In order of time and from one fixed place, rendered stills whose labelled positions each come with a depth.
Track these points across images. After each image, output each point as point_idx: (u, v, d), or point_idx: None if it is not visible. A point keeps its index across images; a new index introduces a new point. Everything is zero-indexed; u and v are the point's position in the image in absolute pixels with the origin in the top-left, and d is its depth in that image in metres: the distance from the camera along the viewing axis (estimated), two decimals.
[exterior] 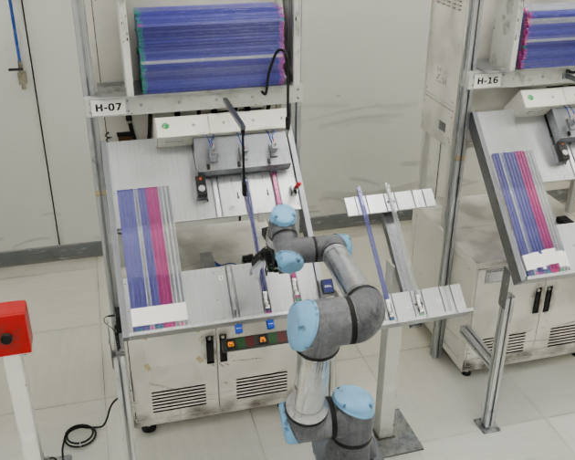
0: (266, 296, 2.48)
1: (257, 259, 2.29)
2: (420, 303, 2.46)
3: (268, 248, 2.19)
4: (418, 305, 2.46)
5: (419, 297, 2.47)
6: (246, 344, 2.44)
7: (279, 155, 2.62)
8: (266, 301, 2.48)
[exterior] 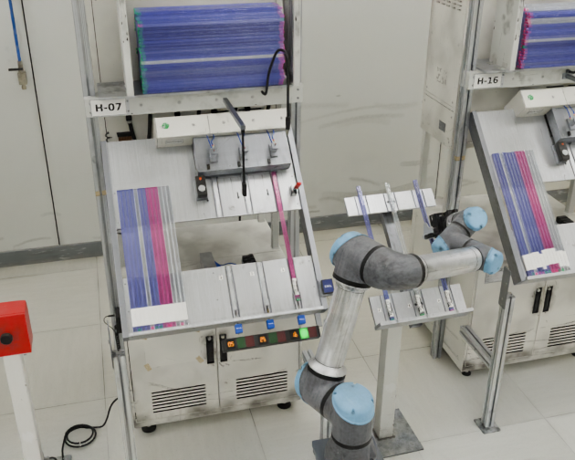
0: (448, 295, 2.50)
1: None
2: (420, 303, 2.46)
3: None
4: (418, 305, 2.46)
5: (419, 297, 2.47)
6: (246, 344, 2.44)
7: (279, 155, 2.62)
8: (448, 300, 2.49)
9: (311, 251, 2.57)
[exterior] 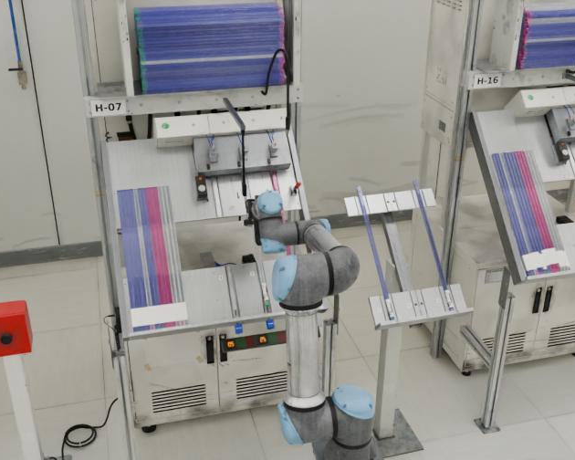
0: (448, 295, 2.50)
1: None
2: (266, 291, 2.49)
3: None
4: (263, 293, 2.48)
5: (265, 286, 2.49)
6: (246, 344, 2.44)
7: (279, 155, 2.62)
8: (448, 300, 2.49)
9: (311, 251, 2.57)
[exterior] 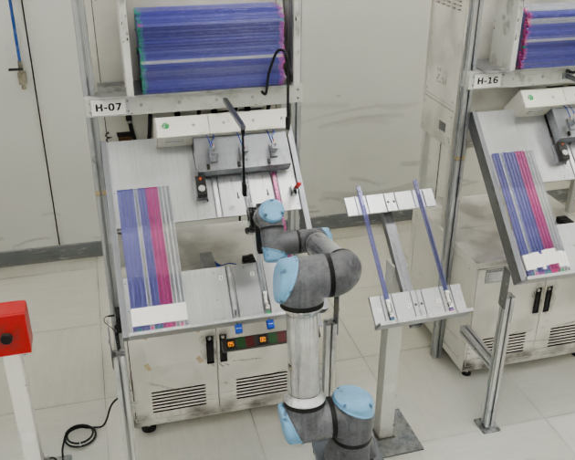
0: (448, 295, 2.50)
1: None
2: (266, 299, 2.48)
3: None
4: (265, 301, 2.48)
5: (266, 294, 2.49)
6: (246, 344, 2.44)
7: (279, 155, 2.62)
8: (448, 300, 2.49)
9: None
